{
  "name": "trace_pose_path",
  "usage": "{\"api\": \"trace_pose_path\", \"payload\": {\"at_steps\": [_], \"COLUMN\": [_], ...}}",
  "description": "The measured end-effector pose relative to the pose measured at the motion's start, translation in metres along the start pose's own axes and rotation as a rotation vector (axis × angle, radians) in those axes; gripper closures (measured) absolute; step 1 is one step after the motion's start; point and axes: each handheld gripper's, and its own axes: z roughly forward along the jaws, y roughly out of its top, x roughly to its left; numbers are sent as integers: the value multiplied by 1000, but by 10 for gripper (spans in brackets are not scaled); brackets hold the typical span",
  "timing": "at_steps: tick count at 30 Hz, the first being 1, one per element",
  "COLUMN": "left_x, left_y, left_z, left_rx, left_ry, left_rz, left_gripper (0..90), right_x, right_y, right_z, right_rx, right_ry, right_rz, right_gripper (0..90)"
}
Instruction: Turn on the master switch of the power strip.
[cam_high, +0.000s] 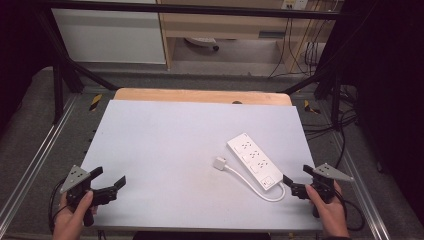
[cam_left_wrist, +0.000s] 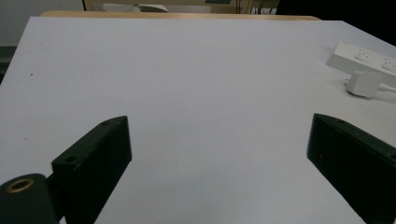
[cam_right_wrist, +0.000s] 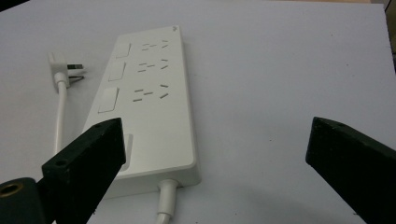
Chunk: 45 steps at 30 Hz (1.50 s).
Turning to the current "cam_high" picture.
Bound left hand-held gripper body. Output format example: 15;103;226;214
59;164;120;228

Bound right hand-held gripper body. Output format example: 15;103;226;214
290;162;355;220

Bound person's right hand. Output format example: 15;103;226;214
304;181;350;239

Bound person's left hand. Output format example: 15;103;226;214
52;189;100;240

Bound white power strip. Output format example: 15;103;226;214
226;132;285;192

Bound white plug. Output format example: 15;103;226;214
213;156;228;171

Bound black curtain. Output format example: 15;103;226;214
0;0;54;134
328;0;424;228

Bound light wooden table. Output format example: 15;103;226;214
113;87;293;107

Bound white cabinet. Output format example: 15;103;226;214
50;0;167;65

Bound chair base with caster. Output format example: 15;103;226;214
184;36;221;52

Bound light wooden desk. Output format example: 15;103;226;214
155;0;336;72

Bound aluminium rail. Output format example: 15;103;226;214
330;130;393;240
0;94;80;231

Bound white power strip cable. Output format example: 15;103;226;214
223;165;287;203

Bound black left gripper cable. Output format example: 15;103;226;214
47;177;73;235

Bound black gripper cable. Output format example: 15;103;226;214
47;177;73;235
333;189;366;232

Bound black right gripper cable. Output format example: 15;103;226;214
333;189;366;232

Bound bundle of black floor cables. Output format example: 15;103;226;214
300;83;359;169

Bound black hanging cables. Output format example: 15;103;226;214
267;9;329;80

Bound white wall socket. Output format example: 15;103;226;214
280;0;310;11

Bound black metal frame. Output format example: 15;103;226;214
32;0;348;126

